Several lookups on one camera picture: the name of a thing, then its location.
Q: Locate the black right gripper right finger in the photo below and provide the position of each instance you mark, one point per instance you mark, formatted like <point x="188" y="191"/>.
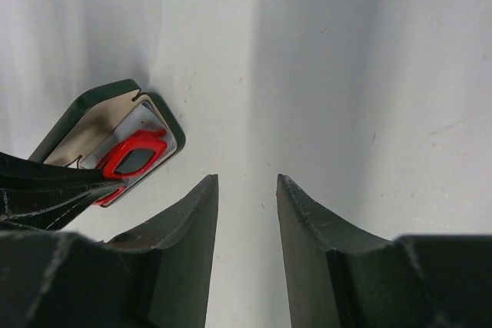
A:
<point x="339" y="275"/>

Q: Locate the dark green glasses case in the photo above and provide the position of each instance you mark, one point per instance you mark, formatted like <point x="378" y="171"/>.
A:
<point x="92" y="117"/>

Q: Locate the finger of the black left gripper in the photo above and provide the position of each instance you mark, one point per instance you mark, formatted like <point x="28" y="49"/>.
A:
<point x="37" y="196"/>

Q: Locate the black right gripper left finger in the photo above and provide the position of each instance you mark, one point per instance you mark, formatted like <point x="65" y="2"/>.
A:
<point x="156" y="274"/>

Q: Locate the light blue cleaning cloth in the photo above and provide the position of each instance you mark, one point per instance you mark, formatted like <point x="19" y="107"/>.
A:
<point x="143" y="117"/>

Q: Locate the red sunglasses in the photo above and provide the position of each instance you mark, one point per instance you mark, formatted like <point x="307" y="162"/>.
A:
<point x="130" y="159"/>

